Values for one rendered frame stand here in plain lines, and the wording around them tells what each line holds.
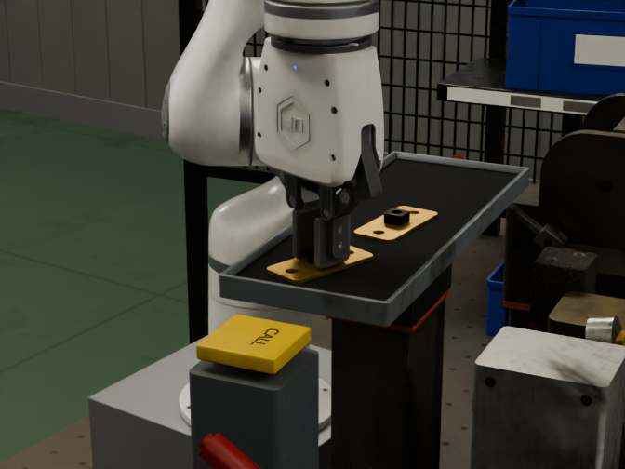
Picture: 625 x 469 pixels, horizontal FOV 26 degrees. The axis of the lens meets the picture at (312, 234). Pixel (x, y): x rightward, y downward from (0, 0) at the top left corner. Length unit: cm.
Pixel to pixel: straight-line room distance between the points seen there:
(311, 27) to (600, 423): 35
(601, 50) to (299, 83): 122
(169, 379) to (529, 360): 77
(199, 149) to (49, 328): 247
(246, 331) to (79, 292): 321
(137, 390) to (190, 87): 42
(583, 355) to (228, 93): 57
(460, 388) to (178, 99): 67
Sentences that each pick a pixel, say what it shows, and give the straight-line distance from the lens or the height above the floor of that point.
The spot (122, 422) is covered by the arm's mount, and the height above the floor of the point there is 78.
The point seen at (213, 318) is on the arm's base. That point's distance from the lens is 157.
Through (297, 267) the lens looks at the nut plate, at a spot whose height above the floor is 116.
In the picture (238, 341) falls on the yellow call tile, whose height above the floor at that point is 116.
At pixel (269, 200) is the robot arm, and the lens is 151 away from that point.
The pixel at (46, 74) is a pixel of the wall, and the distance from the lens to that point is 613.
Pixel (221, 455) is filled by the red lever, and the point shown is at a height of 113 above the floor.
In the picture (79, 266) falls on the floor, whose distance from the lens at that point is 434.
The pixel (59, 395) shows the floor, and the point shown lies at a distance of 351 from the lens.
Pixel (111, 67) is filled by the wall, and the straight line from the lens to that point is 585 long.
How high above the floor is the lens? 154
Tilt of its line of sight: 20 degrees down
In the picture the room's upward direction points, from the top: straight up
